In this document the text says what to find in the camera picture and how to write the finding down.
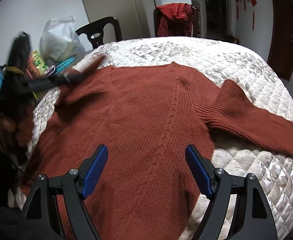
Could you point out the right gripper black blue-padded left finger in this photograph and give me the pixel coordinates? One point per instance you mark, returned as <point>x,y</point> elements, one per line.
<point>40,217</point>

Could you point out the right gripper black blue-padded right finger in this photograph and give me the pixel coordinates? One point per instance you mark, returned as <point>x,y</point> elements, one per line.
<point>252,217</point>

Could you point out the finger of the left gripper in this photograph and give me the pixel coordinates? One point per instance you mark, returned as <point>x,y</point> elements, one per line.
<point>73,76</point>
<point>65,101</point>

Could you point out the rust red knitted sweater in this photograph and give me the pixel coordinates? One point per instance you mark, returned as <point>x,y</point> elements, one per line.
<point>147,116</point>

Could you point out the operator hand on gripper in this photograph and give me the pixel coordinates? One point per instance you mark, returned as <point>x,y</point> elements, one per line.
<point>17,132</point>

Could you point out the green yellow snack box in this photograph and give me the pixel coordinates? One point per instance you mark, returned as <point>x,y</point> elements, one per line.
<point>39,63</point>

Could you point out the white plastic bag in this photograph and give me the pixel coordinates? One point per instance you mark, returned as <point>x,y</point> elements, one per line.
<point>59,41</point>

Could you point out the dark wooden chair left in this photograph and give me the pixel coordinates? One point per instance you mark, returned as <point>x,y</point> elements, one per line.
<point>94,31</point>

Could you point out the dark wooden chair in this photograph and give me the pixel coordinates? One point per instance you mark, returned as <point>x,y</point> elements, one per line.
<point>94,31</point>
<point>194,20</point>

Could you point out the white floral quilted bedspread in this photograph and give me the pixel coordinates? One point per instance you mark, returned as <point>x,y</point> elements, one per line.
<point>217,61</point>

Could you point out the dark wooden chair middle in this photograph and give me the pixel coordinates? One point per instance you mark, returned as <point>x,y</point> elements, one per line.
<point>194,20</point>

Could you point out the red checkered garment on chair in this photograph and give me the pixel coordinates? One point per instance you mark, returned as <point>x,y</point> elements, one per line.
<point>175,20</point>

